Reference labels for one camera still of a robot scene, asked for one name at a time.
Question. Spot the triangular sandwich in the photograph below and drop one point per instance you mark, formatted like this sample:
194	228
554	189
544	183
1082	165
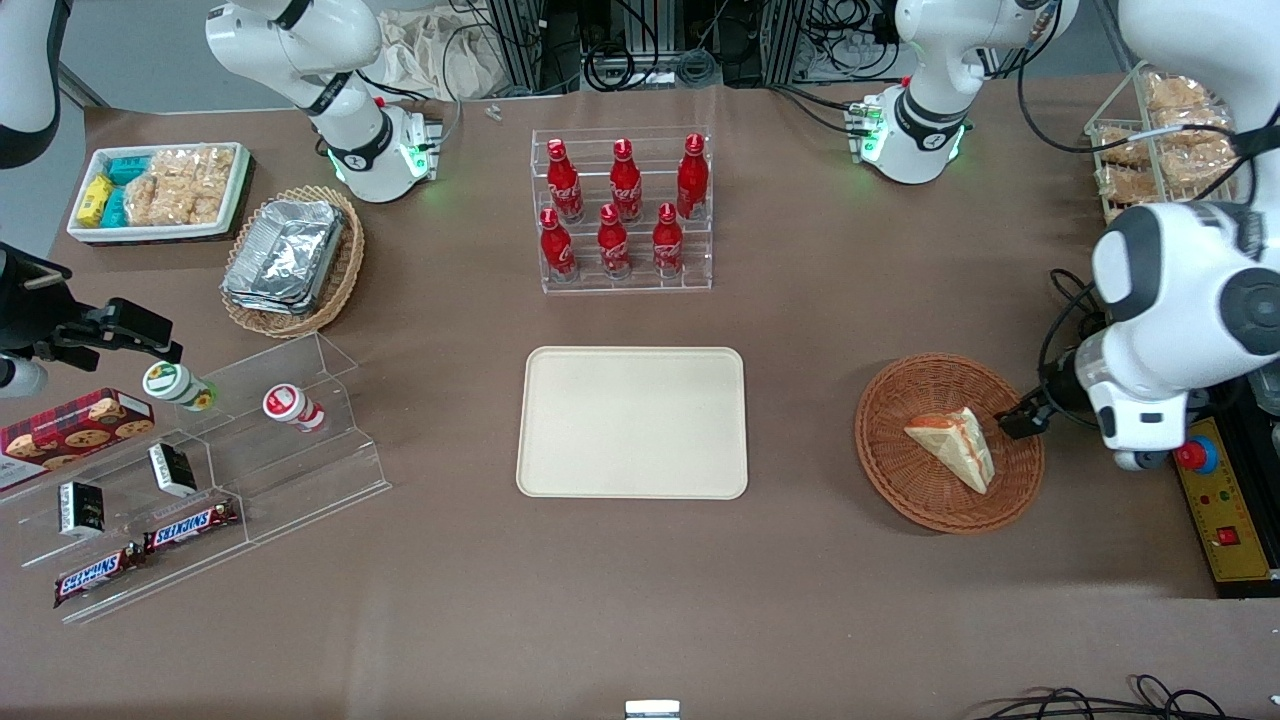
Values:
955	445

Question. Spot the clear acrylic bottle rack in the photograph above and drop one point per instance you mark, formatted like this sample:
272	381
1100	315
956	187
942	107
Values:
690	270

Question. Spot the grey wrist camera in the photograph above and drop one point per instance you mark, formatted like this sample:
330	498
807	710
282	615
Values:
1140	460
20	378

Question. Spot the red emergency stop button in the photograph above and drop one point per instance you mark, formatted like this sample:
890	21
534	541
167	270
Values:
1198	455

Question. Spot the round brown wicker basket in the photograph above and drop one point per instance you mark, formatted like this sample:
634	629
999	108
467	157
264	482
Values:
900	480

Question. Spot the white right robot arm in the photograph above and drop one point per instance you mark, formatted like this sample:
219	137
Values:
350	130

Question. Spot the clear acrylic stepped display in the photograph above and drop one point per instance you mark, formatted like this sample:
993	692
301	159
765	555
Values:
290	470

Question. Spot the yellow control panel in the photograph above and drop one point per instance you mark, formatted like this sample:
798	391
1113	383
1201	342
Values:
1220	500

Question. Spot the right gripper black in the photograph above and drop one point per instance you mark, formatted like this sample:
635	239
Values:
22	305

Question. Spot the stack of foil containers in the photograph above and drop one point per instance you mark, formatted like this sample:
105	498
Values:
285	255

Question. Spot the clear bag of rice crackers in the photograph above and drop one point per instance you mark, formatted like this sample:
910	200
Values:
180	185

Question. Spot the beige plastic tray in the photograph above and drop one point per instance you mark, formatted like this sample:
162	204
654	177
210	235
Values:
630	420

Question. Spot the small black box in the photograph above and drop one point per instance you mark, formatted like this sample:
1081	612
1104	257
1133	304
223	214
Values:
172	470
80	510

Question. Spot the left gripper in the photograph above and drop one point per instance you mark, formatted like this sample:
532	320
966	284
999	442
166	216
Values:
1056	382

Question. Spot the red capped yogurt bottle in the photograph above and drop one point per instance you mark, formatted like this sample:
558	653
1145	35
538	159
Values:
290	405

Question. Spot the oval wicker basket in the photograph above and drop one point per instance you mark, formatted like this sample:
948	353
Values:
345	270

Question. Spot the crumpled white cloth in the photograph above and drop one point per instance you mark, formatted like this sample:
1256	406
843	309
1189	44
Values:
430	55

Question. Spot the green capped yogurt bottle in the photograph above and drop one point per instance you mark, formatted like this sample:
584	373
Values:
175	385

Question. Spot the clear bag of fried snacks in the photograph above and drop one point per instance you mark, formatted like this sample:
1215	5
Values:
1180	92
1195	128
1130	185
1190	168

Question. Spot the yellow snack box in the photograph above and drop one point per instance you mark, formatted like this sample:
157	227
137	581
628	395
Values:
95	200

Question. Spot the teal snack box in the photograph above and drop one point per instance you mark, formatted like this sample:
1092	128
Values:
128	168
115	208

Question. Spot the red cola bottle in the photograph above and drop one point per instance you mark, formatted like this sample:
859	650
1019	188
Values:
668	248
565	190
613	248
558	250
626	190
692	185

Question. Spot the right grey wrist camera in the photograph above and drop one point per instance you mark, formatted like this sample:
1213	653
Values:
20	378

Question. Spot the aluminium profile frame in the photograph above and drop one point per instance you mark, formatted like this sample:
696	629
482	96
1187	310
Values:
525	45
790	40

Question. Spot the white rectangular tub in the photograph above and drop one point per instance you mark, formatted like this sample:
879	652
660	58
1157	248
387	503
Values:
150	232

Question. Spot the red cookie box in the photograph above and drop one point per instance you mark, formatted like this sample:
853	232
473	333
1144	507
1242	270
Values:
70	430

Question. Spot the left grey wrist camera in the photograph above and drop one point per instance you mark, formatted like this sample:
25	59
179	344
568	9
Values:
1140	460

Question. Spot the Snickers bar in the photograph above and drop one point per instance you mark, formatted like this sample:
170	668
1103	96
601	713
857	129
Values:
190	525
95	577

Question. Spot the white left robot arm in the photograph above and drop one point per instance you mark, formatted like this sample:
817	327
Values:
1170	280

